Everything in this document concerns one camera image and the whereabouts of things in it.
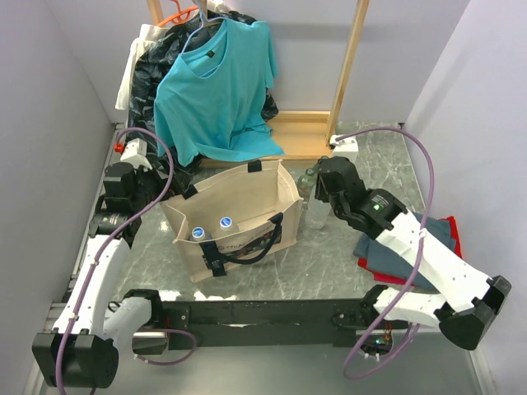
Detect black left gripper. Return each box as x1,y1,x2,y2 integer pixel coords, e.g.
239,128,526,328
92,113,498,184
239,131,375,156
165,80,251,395
129,156,192,210

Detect Chang soda bottle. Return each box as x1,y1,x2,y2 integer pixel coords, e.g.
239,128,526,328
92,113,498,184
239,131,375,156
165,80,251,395
296,168,317,200

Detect cream canvas tote bag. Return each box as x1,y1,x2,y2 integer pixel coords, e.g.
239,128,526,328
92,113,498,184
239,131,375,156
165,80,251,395
161,160,303,282

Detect blue-cap water bottle front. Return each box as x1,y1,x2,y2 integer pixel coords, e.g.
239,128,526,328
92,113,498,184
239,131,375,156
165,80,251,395
219,216,239,235

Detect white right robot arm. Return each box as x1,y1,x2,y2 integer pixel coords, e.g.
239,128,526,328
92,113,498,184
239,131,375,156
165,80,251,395
315,156,511,351

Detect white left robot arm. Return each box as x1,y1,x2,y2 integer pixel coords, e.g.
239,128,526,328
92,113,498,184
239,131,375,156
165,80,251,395
32,161,188,393

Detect wooden clothes rack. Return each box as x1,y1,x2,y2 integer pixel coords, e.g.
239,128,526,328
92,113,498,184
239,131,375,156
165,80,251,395
153,1,369,165

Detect blue-cap water bottle labelled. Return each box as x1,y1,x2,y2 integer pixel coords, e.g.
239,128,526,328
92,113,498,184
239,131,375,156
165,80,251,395
189,226,212,243

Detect folded grey-blue garment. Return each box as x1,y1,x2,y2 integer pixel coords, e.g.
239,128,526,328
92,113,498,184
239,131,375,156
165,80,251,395
353,211,458,293

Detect folded red garment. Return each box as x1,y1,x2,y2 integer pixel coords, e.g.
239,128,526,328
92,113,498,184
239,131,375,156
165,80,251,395
357,216,464,285

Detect turquoise t-shirt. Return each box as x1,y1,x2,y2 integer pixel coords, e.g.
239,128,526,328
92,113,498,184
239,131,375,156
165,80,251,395
153,19,283,166

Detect dark leaf-print shirt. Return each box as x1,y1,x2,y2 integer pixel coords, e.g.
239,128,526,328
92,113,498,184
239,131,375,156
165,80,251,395
124,11,279,156

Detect cream hanging garment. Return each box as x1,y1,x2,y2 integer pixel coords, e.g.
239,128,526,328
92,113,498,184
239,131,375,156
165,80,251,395
114,24,168,110

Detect orange clothes hanger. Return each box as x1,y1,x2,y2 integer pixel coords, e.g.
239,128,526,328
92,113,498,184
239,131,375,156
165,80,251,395
156,0,198,27

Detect light blue clothes hanger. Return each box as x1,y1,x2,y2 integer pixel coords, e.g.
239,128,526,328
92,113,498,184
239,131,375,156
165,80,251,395
180,0,229,54

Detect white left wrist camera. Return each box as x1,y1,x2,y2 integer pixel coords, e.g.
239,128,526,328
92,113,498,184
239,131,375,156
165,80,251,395
114,138,153,171

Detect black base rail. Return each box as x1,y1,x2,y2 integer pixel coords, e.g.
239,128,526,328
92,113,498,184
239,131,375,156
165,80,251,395
144,299,378,347

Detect aluminium extrusion rail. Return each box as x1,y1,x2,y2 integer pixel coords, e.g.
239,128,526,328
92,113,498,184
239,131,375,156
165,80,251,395
405,299,478,333

